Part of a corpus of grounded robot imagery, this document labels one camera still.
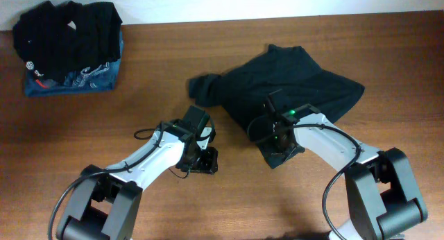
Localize folded blue jeans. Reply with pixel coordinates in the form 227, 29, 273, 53
14, 28, 123, 97

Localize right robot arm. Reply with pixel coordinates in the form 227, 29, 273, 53
264, 102, 428, 239

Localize black folded sweater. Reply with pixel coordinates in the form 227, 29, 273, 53
12, 1, 122, 83

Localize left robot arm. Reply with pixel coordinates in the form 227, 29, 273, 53
48, 119, 218, 239

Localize dark teal t-shirt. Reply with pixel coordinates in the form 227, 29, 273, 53
187, 43, 366, 170

